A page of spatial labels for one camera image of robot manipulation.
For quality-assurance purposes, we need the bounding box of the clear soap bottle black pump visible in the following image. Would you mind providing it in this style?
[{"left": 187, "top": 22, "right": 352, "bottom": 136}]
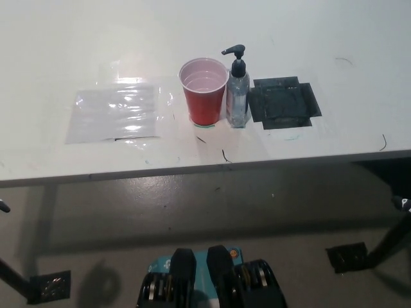
[{"left": 220, "top": 44, "right": 250, "bottom": 129}]

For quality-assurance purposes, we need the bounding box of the red plastic cup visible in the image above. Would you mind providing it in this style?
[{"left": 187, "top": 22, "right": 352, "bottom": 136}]
[{"left": 179, "top": 57, "right": 229, "bottom": 126}]

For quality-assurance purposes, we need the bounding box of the clear plastic sheet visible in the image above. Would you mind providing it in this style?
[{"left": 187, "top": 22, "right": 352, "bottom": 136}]
[{"left": 64, "top": 83, "right": 161, "bottom": 145}]

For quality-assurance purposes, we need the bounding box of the black tape patch on table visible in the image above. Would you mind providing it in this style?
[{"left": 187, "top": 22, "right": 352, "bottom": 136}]
[{"left": 248, "top": 76, "right": 323, "bottom": 130}]

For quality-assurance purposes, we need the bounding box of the black table leg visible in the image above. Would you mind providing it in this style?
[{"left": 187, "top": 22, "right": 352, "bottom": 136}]
[
  {"left": 367, "top": 210, "right": 411, "bottom": 269},
  {"left": 0, "top": 255, "right": 35, "bottom": 298}
]

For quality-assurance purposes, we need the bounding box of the black teal robot torso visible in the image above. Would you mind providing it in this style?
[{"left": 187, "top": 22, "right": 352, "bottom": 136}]
[{"left": 136, "top": 244, "right": 288, "bottom": 308}]

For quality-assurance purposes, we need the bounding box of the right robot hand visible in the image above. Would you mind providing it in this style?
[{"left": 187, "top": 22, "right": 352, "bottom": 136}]
[{"left": 390, "top": 195, "right": 411, "bottom": 214}]

